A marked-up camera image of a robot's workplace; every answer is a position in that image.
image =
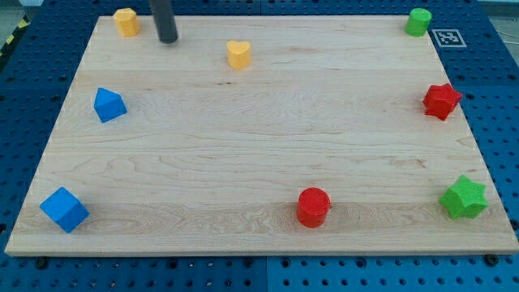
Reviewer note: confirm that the red star block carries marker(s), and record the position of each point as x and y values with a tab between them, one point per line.
441	100

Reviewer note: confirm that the red cylinder block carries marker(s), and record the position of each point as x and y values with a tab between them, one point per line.
313	207

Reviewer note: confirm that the white fiducial marker tag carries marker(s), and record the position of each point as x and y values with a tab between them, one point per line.
448	38

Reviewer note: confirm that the blue cube block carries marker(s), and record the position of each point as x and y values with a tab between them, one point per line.
64	209

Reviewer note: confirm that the light wooden board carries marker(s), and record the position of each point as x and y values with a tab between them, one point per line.
210	160

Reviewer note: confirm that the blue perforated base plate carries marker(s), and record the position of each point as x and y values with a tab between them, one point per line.
33	87

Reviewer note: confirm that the yellow hexagon block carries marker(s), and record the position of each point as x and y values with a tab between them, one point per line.
126	22

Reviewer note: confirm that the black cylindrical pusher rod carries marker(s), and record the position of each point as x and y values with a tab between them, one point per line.
163	15

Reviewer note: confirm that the green cylinder block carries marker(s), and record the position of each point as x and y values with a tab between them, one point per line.
418	22

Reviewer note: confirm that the green star block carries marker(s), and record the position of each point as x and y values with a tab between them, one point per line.
465	198

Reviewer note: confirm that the yellow heart block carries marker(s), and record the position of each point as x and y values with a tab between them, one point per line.
239	54

